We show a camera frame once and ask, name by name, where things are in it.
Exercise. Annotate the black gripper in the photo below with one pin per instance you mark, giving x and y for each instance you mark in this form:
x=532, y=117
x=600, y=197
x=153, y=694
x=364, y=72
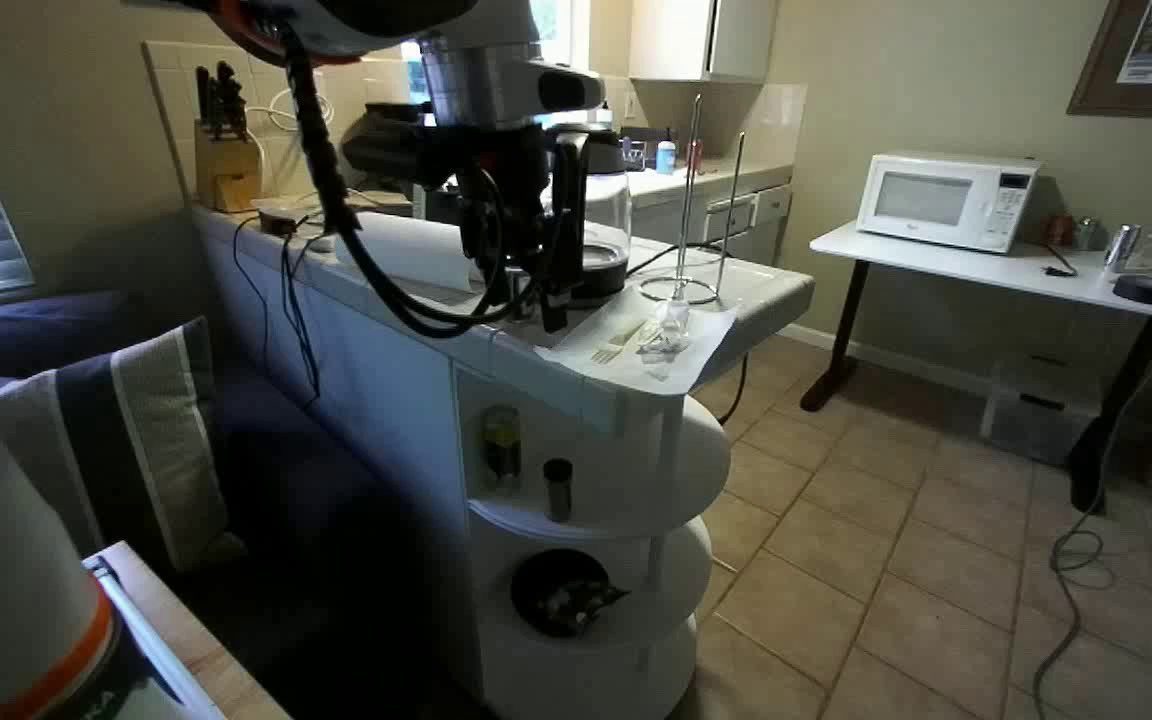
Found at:
x=500, y=163

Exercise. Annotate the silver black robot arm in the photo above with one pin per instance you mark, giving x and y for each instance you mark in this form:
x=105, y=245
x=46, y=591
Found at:
x=379, y=21

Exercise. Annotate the green glass bottle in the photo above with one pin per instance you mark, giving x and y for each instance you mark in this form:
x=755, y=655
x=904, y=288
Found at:
x=500, y=446

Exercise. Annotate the black round disc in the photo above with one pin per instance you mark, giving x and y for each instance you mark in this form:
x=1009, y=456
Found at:
x=600, y=264

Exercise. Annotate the black countertop appliance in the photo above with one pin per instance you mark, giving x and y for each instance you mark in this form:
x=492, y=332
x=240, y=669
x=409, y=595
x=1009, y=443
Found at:
x=388, y=144

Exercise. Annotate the white counter with round shelves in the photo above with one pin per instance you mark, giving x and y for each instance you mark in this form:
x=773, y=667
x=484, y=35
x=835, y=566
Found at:
x=600, y=443

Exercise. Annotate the white kitchen base cabinet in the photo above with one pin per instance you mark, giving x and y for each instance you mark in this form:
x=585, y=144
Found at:
x=720, y=204

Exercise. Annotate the thin metal pole stand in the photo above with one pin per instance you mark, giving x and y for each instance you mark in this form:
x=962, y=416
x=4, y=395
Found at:
x=739, y=212

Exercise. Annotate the small dark spice jar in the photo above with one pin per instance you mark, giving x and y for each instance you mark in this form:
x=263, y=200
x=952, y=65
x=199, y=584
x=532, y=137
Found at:
x=558, y=491

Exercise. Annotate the wooden knife block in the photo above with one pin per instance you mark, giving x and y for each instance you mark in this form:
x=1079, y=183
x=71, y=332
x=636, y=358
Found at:
x=226, y=165

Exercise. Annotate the dark round bowl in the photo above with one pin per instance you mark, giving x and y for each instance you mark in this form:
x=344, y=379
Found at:
x=562, y=595

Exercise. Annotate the dark blue sofa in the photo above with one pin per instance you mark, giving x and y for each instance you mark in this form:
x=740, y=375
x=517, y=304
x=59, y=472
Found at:
x=299, y=532

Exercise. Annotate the white microwave oven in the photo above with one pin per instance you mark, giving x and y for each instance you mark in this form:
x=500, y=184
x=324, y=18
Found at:
x=942, y=200

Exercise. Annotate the striped sofa cushion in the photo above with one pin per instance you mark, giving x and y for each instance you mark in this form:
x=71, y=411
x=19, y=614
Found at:
x=123, y=446

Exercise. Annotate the white desk with black legs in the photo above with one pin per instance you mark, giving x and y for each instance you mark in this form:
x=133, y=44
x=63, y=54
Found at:
x=989, y=264

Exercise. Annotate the white storage box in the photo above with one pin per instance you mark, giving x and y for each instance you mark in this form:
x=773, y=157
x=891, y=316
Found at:
x=1041, y=404

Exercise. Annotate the white kitchen wall cabinet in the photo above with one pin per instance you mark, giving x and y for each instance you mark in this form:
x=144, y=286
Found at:
x=703, y=39

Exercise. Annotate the framed wall picture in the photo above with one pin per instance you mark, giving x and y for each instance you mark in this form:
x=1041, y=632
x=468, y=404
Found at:
x=1151, y=54

